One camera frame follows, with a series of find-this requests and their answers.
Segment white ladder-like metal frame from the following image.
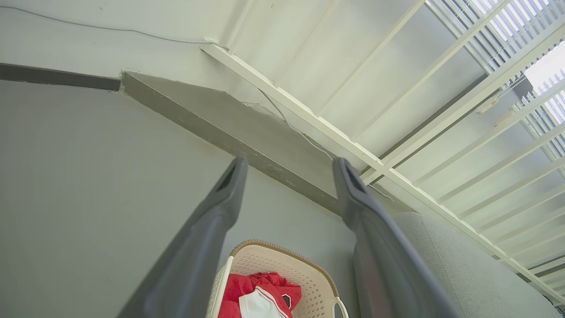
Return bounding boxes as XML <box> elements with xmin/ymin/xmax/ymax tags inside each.
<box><xmin>201</xmin><ymin>0</ymin><xmax>565</xmax><ymax>305</ymax></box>

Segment thin white wall cable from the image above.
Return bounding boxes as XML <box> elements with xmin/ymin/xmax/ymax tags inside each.
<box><xmin>0</xmin><ymin>6</ymin><xmax>393</xmax><ymax>201</ymax></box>

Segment dark grey baseboard strip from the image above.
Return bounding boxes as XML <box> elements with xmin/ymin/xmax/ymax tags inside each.
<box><xmin>0</xmin><ymin>63</ymin><xmax>121</xmax><ymax>92</ymax></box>

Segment cream perforated plastic laundry basket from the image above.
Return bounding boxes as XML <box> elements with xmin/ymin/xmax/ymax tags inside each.
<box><xmin>207</xmin><ymin>239</ymin><xmax>349</xmax><ymax>318</ymax></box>

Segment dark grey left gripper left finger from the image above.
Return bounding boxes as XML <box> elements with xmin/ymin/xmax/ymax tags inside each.
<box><xmin>116</xmin><ymin>157</ymin><xmax>249</xmax><ymax>318</ymax></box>

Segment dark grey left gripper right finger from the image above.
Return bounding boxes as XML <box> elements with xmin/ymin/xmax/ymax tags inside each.
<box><xmin>332</xmin><ymin>157</ymin><xmax>460</xmax><ymax>318</ymax></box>

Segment white window blinds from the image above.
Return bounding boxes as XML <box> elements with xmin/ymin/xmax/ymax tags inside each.
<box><xmin>426</xmin><ymin>0</ymin><xmax>565</xmax><ymax>164</ymax></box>

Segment white garment with red trim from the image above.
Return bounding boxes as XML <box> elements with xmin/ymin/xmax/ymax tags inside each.
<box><xmin>239</xmin><ymin>285</ymin><xmax>292</xmax><ymax>318</ymax></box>

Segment light grey fabric sofa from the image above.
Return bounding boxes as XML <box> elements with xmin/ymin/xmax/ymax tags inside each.
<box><xmin>393</xmin><ymin>212</ymin><xmax>563</xmax><ymax>318</ymax></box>

